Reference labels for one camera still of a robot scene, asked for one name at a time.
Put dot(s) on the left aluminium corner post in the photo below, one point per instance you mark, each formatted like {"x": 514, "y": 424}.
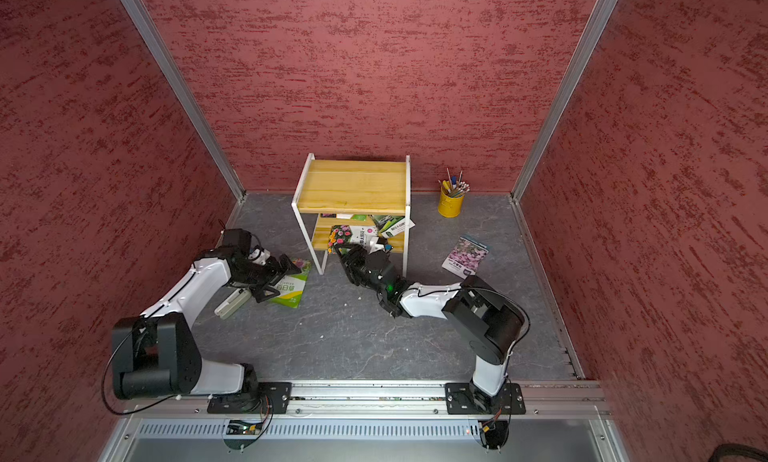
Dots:
{"x": 139, "y": 15}

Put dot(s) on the green lawn seed bag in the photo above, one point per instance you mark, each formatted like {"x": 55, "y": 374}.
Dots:
{"x": 389, "y": 226}

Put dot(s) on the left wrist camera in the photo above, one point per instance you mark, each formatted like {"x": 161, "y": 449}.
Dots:
{"x": 259, "y": 256}

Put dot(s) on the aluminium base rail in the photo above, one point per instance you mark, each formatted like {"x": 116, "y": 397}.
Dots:
{"x": 374, "y": 410}

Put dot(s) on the yellow pen cup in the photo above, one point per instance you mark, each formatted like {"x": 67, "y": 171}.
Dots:
{"x": 453, "y": 189}

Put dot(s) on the white green rectangular box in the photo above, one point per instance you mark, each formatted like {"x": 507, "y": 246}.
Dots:
{"x": 232, "y": 303}

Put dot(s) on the right aluminium corner post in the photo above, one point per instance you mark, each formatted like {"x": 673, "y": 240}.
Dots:
{"x": 593, "y": 30}

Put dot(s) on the pink flower seed bag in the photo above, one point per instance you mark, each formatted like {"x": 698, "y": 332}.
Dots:
{"x": 465, "y": 258}

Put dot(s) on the colourful flower seed bag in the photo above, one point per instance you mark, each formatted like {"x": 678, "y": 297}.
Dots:
{"x": 351, "y": 234}

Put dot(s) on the white wooden two-tier shelf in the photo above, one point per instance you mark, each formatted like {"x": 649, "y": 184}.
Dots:
{"x": 347, "y": 187}

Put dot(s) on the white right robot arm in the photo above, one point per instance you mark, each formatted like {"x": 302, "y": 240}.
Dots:
{"x": 490, "y": 323}

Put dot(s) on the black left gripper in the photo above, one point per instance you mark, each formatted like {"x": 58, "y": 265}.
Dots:
{"x": 271, "y": 262}

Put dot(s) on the green white seed bag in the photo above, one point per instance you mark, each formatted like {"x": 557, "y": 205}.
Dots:
{"x": 291, "y": 287}

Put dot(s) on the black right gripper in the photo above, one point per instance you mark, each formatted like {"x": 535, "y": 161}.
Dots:
{"x": 353, "y": 261}

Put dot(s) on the aluminium corner post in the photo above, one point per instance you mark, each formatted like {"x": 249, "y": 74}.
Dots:
{"x": 139, "y": 15}
{"x": 593, "y": 30}

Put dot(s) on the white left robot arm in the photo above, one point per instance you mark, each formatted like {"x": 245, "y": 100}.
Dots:
{"x": 155, "y": 355}

